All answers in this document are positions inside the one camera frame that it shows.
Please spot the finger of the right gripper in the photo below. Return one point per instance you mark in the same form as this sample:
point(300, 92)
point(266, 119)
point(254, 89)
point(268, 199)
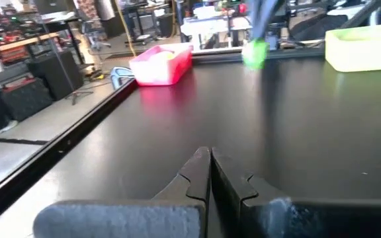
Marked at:
point(256, 16)
point(269, 16)

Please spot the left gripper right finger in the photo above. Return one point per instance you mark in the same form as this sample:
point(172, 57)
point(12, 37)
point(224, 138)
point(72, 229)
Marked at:
point(243, 215)

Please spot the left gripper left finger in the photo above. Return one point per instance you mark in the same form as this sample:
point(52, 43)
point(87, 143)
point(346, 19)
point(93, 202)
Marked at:
point(177, 215)

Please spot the small green toy pepper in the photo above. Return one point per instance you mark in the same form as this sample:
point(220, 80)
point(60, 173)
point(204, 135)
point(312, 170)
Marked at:
point(255, 54)

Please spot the yellow toy lemon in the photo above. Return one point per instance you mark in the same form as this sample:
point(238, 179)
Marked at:
point(164, 56)

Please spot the pale grey metal cart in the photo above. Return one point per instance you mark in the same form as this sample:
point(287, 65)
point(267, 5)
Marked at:
point(210, 26)

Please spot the black table mat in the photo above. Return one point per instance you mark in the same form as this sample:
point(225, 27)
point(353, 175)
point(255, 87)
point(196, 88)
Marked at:
point(243, 132)

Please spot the yellow-green plastic basket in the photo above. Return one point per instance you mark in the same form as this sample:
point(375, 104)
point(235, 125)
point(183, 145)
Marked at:
point(362, 53)

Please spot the pink plastic basket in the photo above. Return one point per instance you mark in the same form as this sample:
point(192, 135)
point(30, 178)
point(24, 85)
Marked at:
point(164, 72)

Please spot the small black floor tripod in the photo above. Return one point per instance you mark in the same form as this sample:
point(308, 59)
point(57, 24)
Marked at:
point(78, 96)

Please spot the grey office chair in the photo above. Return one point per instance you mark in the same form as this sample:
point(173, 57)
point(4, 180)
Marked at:
point(94, 36)

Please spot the black cabinet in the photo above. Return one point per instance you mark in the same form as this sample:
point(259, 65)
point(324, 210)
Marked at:
point(56, 74)

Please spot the black case red stripe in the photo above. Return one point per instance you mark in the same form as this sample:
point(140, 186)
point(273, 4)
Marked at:
point(25, 99)

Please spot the wooden top workbench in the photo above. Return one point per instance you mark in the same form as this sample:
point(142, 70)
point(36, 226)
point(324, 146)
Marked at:
point(18, 43)

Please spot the pale curved metal frame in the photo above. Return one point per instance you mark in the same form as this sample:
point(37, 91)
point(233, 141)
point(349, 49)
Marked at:
point(121, 74)

